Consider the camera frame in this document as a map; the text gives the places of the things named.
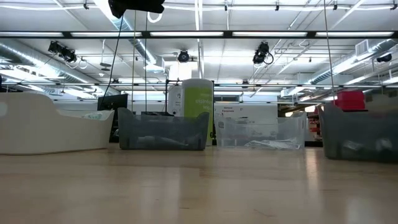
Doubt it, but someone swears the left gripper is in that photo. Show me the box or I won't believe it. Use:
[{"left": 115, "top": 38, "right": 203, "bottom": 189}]
[{"left": 108, "top": 0, "right": 165, "bottom": 19}]

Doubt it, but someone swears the grey translucent plastic bin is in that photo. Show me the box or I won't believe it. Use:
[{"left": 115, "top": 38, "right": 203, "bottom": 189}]
[
  {"left": 117, "top": 107, "right": 210, "bottom": 151},
  {"left": 319, "top": 102, "right": 398, "bottom": 163}
]

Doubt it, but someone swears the black monitor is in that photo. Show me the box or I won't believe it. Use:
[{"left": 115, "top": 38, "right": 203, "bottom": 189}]
[{"left": 97, "top": 93, "right": 129, "bottom": 111}]

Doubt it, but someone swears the white appliance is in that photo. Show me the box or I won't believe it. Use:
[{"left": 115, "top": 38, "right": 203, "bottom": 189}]
[{"left": 167, "top": 85, "right": 184, "bottom": 118}]

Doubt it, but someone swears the green disinfecting wipes canister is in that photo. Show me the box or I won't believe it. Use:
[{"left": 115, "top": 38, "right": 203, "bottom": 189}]
[{"left": 182, "top": 78, "right": 215, "bottom": 146}]

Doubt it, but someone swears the white plastic bin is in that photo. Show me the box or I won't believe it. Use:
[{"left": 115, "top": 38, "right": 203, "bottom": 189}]
[{"left": 0, "top": 92, "right": 115, "bottom": 156}]

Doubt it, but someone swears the clear plastic bin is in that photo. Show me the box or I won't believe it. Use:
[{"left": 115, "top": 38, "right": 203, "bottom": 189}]
[{"left": 214, "top": 111, "right": 307, "bottom": 150}]

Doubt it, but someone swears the red storage box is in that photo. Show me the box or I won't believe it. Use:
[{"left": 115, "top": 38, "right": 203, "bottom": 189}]
[{"left": 334, "top": 90, "right": 366, "bottom": 112}]

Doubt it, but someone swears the white hanging ring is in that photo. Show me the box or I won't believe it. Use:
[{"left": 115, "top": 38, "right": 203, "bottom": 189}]
[{"left": 147, "top": 11, "right": 163, "bottom": 24}]

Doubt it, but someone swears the black hanging cable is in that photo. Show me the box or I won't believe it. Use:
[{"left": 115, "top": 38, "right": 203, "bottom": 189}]
[{"left": 99, "top": 14, "right": 125, "bottom": 105}]

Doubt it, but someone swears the black overhead light rail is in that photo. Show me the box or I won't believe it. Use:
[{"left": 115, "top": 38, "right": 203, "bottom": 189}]
[{"left": 0, "top": 30, "right": 398, "bottom": 39}]

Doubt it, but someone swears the silver ventilation duct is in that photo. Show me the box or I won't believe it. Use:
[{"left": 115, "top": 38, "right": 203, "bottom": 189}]
[
  {"left": 0, "top": 42, "right": 121, "bottom": 96},
  {"left": 310, "top": 39, "right": 398, "bottom": 85}
]

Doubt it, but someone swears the white wall sign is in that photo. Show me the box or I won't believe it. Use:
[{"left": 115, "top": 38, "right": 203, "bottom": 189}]
[{"left": 214, "top": 103, "right": 279, "bottom": 123}]

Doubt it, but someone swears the yellow hanging rope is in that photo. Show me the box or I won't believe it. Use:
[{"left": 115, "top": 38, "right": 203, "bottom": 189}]
[{"left": 323, "top": 0, "right": 337, "bottom": 103}]

